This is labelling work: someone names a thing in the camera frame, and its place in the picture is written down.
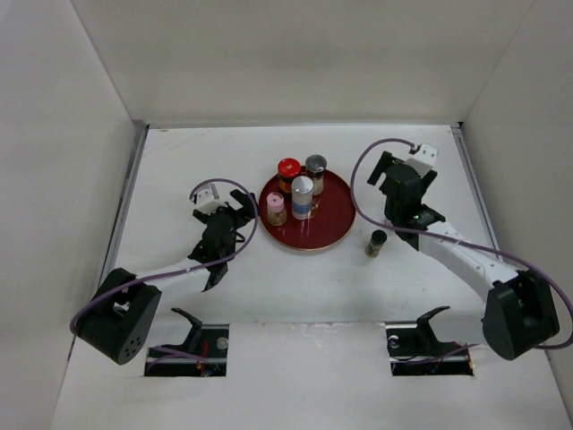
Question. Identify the black top grinder bottle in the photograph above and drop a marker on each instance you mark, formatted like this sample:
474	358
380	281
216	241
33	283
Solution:
315	167

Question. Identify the red round tray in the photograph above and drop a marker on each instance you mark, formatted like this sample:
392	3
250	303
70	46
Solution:
333	215

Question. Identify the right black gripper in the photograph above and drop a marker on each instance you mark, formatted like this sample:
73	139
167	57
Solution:
380	168

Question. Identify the small dark bottle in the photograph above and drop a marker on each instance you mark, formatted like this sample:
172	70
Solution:
377	240

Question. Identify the red lid chili sauce jar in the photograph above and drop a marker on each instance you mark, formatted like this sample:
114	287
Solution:
288	170

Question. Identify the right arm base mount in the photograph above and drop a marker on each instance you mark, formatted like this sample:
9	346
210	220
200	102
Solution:
414	350

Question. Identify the silver lid tall jar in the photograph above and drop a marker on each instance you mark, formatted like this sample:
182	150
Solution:
301	197

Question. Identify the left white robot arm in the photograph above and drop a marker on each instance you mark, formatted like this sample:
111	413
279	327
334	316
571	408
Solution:
118	319

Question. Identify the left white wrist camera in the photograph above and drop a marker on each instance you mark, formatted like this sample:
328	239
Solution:
207	200

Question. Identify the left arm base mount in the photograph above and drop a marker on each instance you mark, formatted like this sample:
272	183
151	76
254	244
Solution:
181	345

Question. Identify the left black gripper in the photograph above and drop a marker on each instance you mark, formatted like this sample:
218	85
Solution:
239	215

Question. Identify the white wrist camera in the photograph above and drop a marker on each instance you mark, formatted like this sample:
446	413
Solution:
207	200
423	159

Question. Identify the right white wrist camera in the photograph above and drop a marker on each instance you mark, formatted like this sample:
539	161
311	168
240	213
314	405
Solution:
423	159

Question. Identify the pink lid spice shaker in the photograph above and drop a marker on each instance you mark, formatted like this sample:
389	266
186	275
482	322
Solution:
276	210

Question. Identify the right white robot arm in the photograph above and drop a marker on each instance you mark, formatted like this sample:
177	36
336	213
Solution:
519	312

